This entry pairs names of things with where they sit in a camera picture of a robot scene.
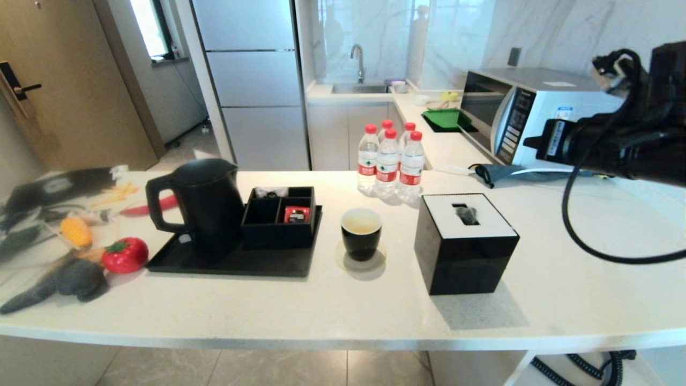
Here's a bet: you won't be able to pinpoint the black electric kettle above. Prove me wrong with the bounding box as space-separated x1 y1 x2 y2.
145 158 245 254

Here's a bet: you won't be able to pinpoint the silver microwave oven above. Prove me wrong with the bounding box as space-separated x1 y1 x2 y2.
459 66 627 169

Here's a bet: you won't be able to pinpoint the green plastic tray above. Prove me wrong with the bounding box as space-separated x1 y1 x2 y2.
421 109 472 130

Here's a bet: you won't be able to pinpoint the black cooktop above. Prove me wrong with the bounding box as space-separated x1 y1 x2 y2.
423 115 479 134

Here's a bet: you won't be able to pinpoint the black tissue box white top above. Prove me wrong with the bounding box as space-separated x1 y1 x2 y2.
413 193 521 296

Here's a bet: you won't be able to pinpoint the steel kitchen sink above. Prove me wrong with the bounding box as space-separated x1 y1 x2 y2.
331 82 390 94

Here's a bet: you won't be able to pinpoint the chrome sink faucet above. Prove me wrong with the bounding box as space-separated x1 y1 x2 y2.
350 43 366 84

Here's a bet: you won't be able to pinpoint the clear glass coaster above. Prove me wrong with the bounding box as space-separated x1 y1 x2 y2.
335 240 386 272

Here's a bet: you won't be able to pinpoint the white kitchen base cabinet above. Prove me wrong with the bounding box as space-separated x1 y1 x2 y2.
308 102 404 171

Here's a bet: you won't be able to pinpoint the black cup white inside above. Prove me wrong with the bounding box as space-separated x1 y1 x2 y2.
341 208 383 262

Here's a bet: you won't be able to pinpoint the black compartment organizer box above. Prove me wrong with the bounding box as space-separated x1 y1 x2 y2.
241 186 316 249

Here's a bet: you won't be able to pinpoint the white refrigerator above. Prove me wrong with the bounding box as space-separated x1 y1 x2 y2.
190 0 311 172

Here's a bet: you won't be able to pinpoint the black rectangular serving tray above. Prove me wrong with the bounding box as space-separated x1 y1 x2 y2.
146 204 323 278

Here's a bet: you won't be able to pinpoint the red toy chili pepper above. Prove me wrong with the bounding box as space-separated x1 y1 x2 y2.
121 196 177 217

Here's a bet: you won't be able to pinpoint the bright window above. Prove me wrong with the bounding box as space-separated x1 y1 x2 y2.
129 0 175 61

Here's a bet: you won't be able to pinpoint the yellow toy fries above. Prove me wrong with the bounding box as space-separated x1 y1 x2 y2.
90 182 141 210

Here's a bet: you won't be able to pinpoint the red toy tomato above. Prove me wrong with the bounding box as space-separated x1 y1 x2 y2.
102 237 150 275

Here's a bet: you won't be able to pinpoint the black bag white tag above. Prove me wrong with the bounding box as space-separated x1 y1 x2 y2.
0 166 129 215

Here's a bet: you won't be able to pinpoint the brown wooden door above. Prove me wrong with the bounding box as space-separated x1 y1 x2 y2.
0 0 159 172

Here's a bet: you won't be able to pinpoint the yellow toy corn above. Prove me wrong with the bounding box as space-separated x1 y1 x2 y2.
60 216 93 248

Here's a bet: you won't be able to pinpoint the grey plush toy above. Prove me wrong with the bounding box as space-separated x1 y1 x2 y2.
0 258 109 315

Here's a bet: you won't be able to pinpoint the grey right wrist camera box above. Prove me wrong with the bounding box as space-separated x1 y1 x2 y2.
591 50 634 95

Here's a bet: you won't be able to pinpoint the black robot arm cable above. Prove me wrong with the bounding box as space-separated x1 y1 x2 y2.
561 48 686 265

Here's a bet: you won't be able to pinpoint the black coiled cable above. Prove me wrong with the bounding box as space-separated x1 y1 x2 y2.
530 350 637 386

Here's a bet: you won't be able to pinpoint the black door lock handle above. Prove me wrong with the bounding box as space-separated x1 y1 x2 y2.
0 61 42 101

